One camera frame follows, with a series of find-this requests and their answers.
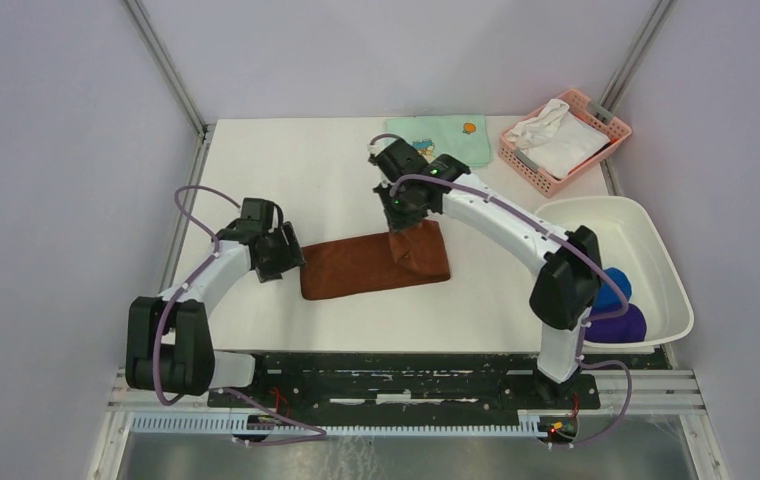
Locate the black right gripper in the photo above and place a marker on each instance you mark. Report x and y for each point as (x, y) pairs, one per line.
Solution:
(396, 222)

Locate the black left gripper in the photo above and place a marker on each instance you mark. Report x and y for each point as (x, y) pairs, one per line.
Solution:
(291, 253)

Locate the brown towel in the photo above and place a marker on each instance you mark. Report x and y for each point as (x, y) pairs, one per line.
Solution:
(375, 262)

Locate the blue towel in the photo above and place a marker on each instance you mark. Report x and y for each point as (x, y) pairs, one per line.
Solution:
(608, 299)

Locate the purple towel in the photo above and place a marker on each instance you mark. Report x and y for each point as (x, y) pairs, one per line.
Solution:
(630, 327)

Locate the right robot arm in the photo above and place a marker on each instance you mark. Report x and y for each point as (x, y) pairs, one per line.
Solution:
(566, 264)

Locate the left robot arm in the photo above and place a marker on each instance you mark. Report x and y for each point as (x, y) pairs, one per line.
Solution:
(169, 348)

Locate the mint green cartoon towel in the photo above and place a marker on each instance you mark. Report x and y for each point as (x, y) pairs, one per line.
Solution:
(465, 137)

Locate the white cloth in basket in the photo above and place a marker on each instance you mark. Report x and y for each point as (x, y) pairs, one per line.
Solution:
(555, 140)

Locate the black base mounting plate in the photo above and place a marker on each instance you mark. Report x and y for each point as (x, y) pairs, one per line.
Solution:
(422, 389)

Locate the pink plastic basket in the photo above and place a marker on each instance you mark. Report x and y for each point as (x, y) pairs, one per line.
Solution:
(586, 110)

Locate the white plastic tub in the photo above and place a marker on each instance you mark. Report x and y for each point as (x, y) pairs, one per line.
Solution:
(630, 242)

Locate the white slotted cable duct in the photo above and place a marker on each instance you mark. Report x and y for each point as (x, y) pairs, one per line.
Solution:
(241, 424)

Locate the aluminium frame rail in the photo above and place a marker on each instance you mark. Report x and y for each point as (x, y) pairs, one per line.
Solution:
(654, 392)

